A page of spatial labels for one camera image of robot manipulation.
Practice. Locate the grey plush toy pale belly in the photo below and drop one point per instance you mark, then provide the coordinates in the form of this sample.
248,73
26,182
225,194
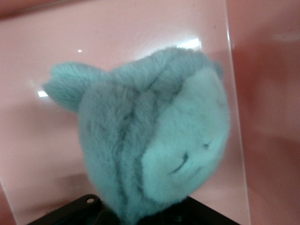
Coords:
140,131

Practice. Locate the pink plastic box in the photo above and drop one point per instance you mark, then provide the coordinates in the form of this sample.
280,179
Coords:
70,30

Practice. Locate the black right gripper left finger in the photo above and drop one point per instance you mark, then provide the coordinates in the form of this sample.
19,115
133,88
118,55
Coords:
70,215

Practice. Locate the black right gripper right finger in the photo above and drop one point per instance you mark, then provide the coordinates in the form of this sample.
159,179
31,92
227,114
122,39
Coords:
199,215

